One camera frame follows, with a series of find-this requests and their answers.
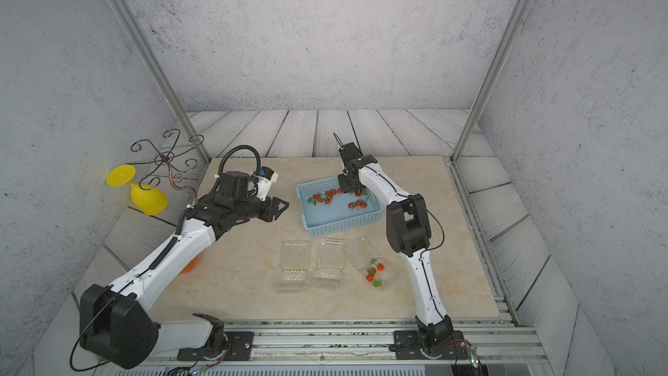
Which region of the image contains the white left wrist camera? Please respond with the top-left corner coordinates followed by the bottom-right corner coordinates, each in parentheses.
top-left (254, 166), bottom-right (278, 201)

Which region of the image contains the dark wire jewellery stand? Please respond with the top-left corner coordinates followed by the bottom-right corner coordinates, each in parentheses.
top-left (128, 128), bottom-right (205, 204)

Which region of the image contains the yellow plastic goblet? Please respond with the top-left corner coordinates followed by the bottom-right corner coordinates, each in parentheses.
top-left (105, 165), bottom-right (169, 216)

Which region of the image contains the strawberry cluster right in basket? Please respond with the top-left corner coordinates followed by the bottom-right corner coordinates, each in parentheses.
top-left (348, 189), bottom-right (369, 210)

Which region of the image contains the aluminium frame post right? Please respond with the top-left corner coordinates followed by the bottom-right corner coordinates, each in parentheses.
top-left (451, 0), bottom-right (532, 165)

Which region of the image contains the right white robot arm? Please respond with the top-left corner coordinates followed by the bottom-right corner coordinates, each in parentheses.
top-left (337, 143), bottom-right (463, 359)

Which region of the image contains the strawberry cluster in basket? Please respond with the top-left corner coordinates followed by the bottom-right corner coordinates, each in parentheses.
top-left (306, 189), bottom-right (343, 205)
top-left (348, 189), bottom-right (369, 210)

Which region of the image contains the light blue perforated basket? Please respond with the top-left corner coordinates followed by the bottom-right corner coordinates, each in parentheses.
top-left (296, 176), bottom-right (384, 238)

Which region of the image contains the aluminium frame post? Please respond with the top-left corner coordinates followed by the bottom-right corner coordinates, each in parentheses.
top-left (451, 0), bottom-right (532, 165)
top-left (107, 0), bottom-right (198, 139)

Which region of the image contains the aluminium frame post left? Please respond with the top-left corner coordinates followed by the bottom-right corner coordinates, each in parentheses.
top-left (107, 0), bottom-right (198, 139)

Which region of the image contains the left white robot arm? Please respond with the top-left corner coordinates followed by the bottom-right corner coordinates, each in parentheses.
top-left (74, 166), bottom-right (289, 369)

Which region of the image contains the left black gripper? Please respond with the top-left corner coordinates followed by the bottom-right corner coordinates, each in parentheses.
top-left (233, 192), bottom-right (292, 223)

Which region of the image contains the strawberry cluster left in basket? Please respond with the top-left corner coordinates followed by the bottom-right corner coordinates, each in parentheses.
top-left (306, 189), bottom-right (343, 205)

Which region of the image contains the orange plastic bowl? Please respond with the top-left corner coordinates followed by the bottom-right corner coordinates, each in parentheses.
top-left (180, 257), bottom-right (199, 274)

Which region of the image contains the clear clamshell container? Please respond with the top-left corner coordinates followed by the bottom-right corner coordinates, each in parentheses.
top-left (276, 240), bottom-right (311, 292)
top-left (311, 238), bottom-right (346, 289)
top-left (344, 236), bottom-right (394, 292)

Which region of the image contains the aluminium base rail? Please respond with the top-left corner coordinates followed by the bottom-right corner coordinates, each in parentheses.
top-left (101, 319), bottom-right (556, 375)

